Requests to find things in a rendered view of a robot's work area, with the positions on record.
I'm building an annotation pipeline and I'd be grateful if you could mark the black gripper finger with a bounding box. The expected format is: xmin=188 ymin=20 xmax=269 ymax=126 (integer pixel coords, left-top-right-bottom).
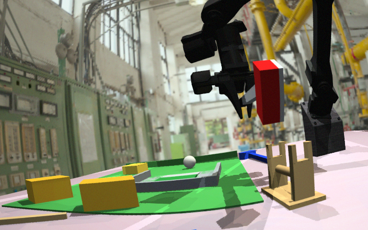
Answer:
xmin=218 ymin=80 xmax=243 ymax=119
xmin=244 ymin=77 xmax=255 ymax=118

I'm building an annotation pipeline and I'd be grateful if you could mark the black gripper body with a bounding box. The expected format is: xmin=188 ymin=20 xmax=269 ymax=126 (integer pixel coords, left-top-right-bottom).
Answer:
xmin=191 ymin=42 xmax=254 ymax=95

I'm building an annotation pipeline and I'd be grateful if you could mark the brown rectangular block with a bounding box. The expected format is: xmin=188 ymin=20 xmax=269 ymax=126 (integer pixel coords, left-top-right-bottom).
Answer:
xmin=79 ymin=175 xmax=139 ymax=212
xmin=25 ymin=175 xmax=73 ymax=204

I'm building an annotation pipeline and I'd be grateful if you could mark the white golf ball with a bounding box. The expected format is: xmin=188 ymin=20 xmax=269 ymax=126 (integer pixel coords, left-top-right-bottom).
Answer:
xmin=183 ymin=156 xmax=196 ymax=168

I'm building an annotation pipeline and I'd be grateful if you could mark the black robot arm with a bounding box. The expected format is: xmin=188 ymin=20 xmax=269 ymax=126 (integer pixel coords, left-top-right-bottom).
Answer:
xmin=181 ymin=0 xmax=338 ymax=119

